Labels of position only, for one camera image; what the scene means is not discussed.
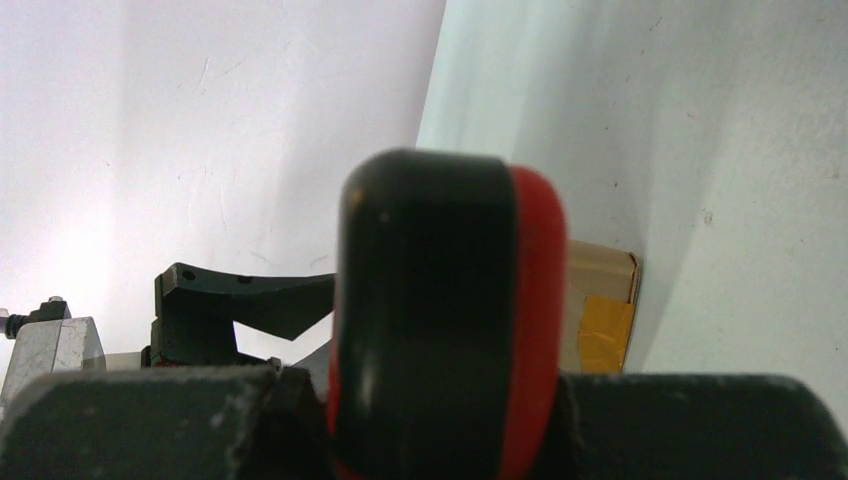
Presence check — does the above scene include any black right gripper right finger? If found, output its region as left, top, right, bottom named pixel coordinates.
left=543, top=374, right=847, bottom=479

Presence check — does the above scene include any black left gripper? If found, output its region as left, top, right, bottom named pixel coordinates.
left=141, top=263, right=335, bottom=368

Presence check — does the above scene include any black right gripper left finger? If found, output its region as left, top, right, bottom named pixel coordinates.
left=1, top=366, right=332, bottom=479

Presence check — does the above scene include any brown cardboard express box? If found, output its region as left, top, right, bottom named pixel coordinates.
left=559, top=240, right=640, bottom=374

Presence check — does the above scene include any red black utility knife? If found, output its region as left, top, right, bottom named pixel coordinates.
left=327, top=149, right=567, bottom=479

